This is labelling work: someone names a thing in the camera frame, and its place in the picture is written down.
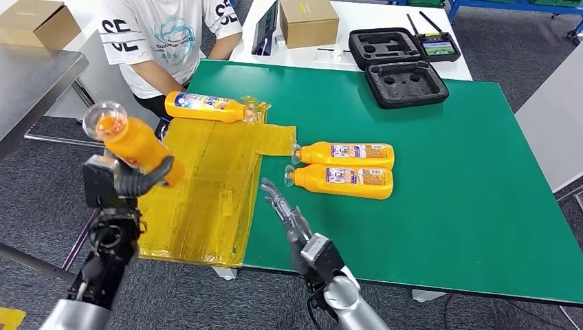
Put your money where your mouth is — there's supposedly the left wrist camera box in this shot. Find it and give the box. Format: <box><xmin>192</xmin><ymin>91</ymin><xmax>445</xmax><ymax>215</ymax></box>
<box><xmin>82</xmin><ymin>155</ymin><xmax>122</xmax><ymax>210</ymax></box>

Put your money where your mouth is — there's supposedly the black tablet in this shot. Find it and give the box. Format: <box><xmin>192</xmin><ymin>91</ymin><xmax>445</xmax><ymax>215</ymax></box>
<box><xmin>251</xmin><ymin>0</ymin><xmax>279</xmax><ymax>56</ymax></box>

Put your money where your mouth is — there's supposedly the plain brown cardboard box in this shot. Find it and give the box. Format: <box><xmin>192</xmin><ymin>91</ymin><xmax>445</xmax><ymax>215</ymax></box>
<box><xmin>0</xmin><ymin>0</ymin><xmax>82</xmax><ymax>50</ymax></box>

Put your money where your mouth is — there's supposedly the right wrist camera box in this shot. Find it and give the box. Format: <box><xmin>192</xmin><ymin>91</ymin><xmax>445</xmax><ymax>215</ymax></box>
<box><xmin>300</xmin><ymin>233</ymin><xmax>346</xmax><ymax>285</ymax></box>

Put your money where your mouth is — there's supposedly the yellow floor tape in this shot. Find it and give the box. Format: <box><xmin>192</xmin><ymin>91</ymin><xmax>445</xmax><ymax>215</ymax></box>
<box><xmin>0</xmin><ymin>307</ymin><xmax>26</xmax><ymax>330</ymax></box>

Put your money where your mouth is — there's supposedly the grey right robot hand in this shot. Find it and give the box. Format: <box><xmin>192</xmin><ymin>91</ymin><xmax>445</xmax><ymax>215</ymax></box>
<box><xmin>259</xmin><ymin>178</ymin><xmax>316</xmax><ymax>275</ymax></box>

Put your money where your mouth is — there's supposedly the steel table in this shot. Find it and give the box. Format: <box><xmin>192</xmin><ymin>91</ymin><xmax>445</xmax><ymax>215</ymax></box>
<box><xmin>0</xmin><ymin>43</ymin><xmax>133</xmax><ymax>278</ymax></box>

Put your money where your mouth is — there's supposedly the cardboard box yellow sticker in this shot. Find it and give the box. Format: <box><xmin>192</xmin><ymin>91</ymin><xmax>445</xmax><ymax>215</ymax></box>
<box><xmin>278</xmin><ymin>0</ymin><xmax>340</xmax><ymax>50</ymax></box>

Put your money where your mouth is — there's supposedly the person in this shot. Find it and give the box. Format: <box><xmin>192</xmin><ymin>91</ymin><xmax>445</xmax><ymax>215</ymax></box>
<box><xmin>98</xmin><ymin>0</ymin><xmax>243</xmax><ymax>120</ymax></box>

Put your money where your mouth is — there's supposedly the black remote controller with antennas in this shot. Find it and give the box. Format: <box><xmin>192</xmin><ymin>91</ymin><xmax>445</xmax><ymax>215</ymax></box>
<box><xmin>406</xmin><ymin>11</ymin><xmax>462</xmax><ymax>63</ymax></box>

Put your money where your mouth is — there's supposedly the orange detergent bottle clear cap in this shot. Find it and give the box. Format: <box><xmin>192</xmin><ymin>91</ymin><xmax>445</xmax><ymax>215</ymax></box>
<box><xmin>82</xmin><ymin>100</ymin><xmax>187</xmax><ymax>188</ymax></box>
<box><xmin>283</xmin><ymin>164</ymin><xmax>395</xmax><ymax>201</ymax></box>
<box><xmin>164</xmin><ymin>91</ymin><xmax>256</xmax><ymax>124</ymax></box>
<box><xmin>291</xmin><ymin>141</ymin><xmax>395</xmax><ymax>171</ymax></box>

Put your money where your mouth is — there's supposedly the black foam-lined open case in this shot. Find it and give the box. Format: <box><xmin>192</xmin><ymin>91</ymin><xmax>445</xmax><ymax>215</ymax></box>
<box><xmin>348</xmin><ymin>27</ymin><xmax>450</xmax><ymax>110</ymax></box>

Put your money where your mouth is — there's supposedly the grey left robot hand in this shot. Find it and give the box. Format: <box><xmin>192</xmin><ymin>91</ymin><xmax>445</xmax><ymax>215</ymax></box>
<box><xmin>119</xmin><ymin>155</ymin><xmax>175</xmax><ymax>197</ymax></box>

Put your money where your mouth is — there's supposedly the yellow taped cardboard sheet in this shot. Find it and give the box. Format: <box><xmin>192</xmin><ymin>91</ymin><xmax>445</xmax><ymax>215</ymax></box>
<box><xmin>136</xmin><ymin>96</ymin><xmax>298</xmax><ymax>269</ymax></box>

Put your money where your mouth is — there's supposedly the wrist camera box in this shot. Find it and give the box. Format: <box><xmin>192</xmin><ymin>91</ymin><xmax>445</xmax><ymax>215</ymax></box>
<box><xmin>300</xmin><ymin>233</ymin><xmax>346</xmax><ymax>285</ymax></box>
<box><xmin>82</xmin><ymin>155</ymin><xmax>122</xmax><ymax>210</ymax></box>

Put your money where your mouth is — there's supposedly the blue metal rack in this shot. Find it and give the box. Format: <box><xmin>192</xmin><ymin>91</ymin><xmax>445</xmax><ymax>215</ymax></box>
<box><xmin>445</xmin><ymin>0</ymin><xmax>583</xmax><ymax>45</ymax></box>

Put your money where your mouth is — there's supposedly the light grey table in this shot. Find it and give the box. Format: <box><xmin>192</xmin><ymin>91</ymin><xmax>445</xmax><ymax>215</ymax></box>
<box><xmin>514</xmin><ymin>45</ymin><xmax>583</xmax><ymax>195</ymax></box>

